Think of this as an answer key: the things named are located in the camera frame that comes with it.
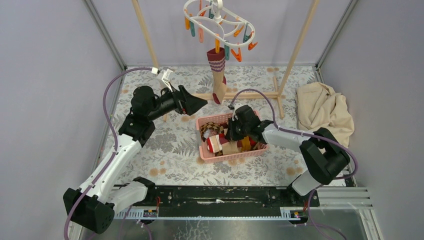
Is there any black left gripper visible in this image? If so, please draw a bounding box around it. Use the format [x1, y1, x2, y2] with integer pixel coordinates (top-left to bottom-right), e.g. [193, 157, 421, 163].
[146, 82, 207, 122]

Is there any mustard yellow sock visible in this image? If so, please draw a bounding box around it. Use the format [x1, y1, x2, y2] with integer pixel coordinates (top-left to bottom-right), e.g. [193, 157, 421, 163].
[239, 136, 252, 152]

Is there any beige maroon striped sock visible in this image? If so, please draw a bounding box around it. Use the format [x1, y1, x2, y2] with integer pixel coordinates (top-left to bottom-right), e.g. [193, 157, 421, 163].
[222, 141, 242, 155]

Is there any brown yellow argyle sock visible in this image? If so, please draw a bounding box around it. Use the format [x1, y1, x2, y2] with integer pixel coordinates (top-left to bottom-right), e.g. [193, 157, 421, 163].
[199, 121, 228, 139]

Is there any red sock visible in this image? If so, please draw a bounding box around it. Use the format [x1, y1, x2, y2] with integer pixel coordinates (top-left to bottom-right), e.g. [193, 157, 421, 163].
[206, 133, 229, 153]

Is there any pink basket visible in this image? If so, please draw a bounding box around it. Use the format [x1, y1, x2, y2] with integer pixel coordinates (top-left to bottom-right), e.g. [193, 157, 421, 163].
[196, 113, 269, 164]

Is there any white round clip hanger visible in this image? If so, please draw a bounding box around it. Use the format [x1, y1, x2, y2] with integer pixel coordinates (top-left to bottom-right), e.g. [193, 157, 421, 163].
[183, 0, 258, 63]

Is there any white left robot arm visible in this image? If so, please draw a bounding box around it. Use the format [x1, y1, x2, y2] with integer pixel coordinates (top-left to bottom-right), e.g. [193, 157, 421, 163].
[63, 85, 208, 239]

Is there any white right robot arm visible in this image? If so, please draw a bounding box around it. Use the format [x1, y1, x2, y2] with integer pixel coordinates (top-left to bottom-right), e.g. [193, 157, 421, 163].
[226, 104, 351, 206]

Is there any floral table mat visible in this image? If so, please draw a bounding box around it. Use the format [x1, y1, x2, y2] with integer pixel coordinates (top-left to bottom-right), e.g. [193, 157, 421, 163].
[94, 65, 347, 187]

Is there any beige cloth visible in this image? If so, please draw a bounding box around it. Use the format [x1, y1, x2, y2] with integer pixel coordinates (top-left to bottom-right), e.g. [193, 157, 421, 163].
[296, 82, 355, 148]

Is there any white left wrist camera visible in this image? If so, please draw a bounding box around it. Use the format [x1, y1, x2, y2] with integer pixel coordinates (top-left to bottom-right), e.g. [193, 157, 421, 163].
[151, 67, 175, 92]

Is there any wooden rack frame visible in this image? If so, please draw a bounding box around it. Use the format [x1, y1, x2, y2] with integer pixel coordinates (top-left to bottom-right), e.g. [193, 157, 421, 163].
[131, 0, 319, 104]

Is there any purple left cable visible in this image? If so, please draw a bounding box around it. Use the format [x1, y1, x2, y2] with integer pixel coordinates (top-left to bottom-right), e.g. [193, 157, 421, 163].
[63, 67, 160, 240]

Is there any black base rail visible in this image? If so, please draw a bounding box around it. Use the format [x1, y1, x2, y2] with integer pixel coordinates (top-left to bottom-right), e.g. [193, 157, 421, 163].
[134, 185, 320, 218]

